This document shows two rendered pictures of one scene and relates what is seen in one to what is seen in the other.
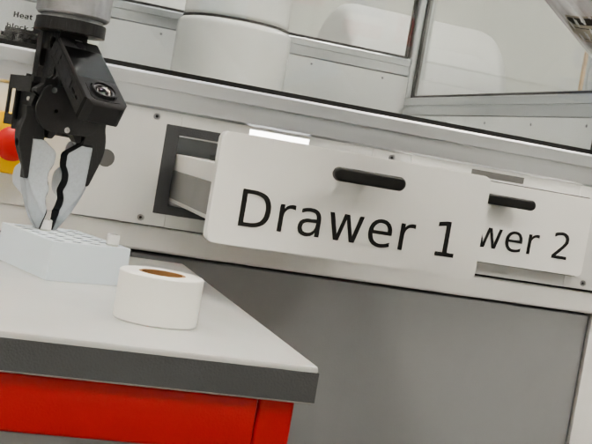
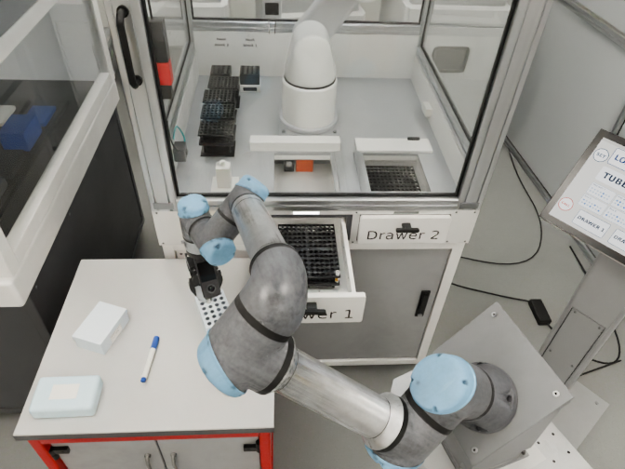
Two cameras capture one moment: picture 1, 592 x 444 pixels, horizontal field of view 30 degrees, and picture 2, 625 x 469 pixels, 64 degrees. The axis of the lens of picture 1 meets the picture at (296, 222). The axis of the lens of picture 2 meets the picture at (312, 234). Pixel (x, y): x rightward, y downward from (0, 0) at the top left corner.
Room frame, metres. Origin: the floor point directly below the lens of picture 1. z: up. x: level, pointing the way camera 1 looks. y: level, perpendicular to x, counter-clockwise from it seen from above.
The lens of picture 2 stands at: (0.27, -0.21, 1.95)
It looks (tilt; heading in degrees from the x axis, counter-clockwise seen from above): 43 degrees down; 11
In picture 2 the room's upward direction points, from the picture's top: 3 degrees clockwise
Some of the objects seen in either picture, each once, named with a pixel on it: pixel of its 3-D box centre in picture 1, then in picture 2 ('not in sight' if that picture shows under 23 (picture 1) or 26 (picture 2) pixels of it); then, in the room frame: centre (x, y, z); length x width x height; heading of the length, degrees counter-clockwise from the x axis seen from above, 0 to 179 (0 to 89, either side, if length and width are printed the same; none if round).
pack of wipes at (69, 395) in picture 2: not in sight; (67, 395); (0.76, 0.48, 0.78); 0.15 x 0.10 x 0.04; 108
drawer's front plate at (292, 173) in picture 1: (351, 207); (311, 308); (1.12, -0.05, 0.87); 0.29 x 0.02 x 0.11; 107
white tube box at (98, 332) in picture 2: not in sight; (101, 328); (0.97, 0.50, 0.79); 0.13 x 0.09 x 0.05; 177
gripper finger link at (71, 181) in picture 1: (62, 184); not in sight; (1.15, 0.25, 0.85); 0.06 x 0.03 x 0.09; 37
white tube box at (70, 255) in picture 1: (62, 253); (215, 312); (1.11, 0.23, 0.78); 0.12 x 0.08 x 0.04; 37
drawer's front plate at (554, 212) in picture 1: (492, 222); (403, 229); (1.51, -0.26, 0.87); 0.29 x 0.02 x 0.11; 107
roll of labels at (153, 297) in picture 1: (158, 297); not in sight; (0.91, 0.10, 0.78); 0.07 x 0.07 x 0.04
